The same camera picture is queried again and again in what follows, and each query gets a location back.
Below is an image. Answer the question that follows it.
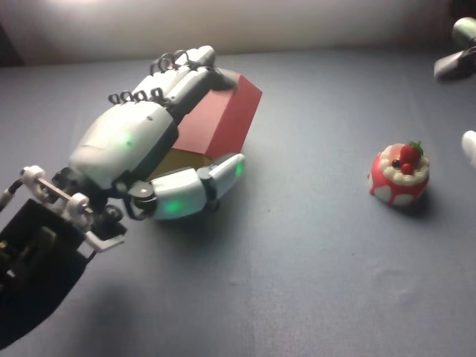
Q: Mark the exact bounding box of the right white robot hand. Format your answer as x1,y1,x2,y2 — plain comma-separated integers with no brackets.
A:
434,16,476,168

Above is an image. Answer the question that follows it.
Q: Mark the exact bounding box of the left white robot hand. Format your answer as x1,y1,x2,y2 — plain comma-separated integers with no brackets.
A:
68,45,247,222

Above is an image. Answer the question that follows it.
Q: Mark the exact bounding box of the red box with yellow inside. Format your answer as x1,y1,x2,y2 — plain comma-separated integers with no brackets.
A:
150,69,263,183

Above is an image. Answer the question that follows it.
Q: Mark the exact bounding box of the toy strawberry cake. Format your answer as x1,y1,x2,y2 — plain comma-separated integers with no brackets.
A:
367,140,431,208

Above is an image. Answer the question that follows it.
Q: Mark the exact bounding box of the grey table cloth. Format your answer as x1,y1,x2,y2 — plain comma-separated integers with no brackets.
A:
0,46,476,357

